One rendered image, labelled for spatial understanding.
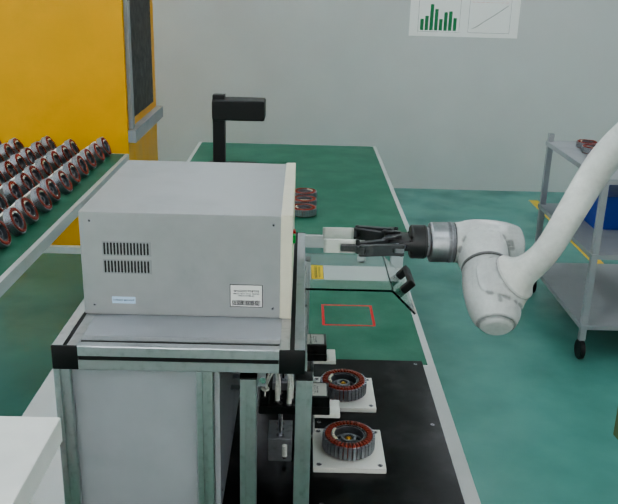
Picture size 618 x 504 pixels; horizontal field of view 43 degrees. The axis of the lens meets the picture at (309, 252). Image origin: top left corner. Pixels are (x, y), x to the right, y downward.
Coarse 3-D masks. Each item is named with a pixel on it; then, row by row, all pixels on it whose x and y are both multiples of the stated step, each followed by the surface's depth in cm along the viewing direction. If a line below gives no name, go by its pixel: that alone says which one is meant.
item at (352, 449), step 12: (348, 420) 173; (324, 432) 169; (336, 432) 170; (348, 432) 172; (360, 432) 170; (372, 432) 169; (324, 444) 167; (336, 444) 164; (348, 444) 164; (360, 444) 164; (372, 444) 166; (336, 456) 164; (348, 456) 164; (360, 456) 164
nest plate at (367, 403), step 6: (318, 378) 198; (366, 378) 199; (366, 390) 193; (372, 390) 193; (366, 396) 190; (372, 396) 190; (342, 402) 187; (348, 402) 187; (354, 402) 188; (360, 402) 188; (366, 402) 188; (372, 402) 188; (342, 408) 185; (348, 408) 185; (354, 408) 185; (360, 408) 185; (366, 408) 185; (372, 408) 185
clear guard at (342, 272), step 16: (320, 256) 200; (336, 256) 200; (352, 256) 201; (336, 272) 189; (352, 272) 190; (368, 272) 190; (384, 272) 190; (320, 288) 179; (336, 288) 180; (352, 288) 180; (368, 288) 180; (384, 288) 180
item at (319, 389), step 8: (320, 384) 167; (328, 384) 167; (272, 392) 168; (312, 392) 163; (320, 392) 164; (328, 392) 164; (272, 400) 164; (312, 400) 162; (320, 400) 162; (328, 400) 162; (336, 400) 169; (264, 408) 162; (272, 408) 162; (280, 408) 162; (288, 408) 162; (312, 408) 162; (320, 408) 162; (328, 408) 162; (336, 408) 165; (280, 416) 164; (320, 416) 163; (328, 416) 163; (336, 416) 163; (280, 424) 164; (280, 432) 165
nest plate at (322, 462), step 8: (320, 432) 175; (376, 432) 175; (320, 440) 172; (376, 440) 172; (320, 448) 169; (376, 448) 169; (320, 456) 166; (328, 456) 166; (368, 456) 166; (376, 456) 167; (320, 464) 163; (328, 464) 163; (336, 464) 163; (344, 464) 164; (352, 464) 164; (360, 464) 164; (368, 464) 164; (376, 464) 164; (384, 464) 164; (328, 472) 163; (336, 472) 163; (344, 472) 163; (352, 472) 163; (360, 472) 163; (368, 472) 163; (376, 472) 163; (384, 472) 163
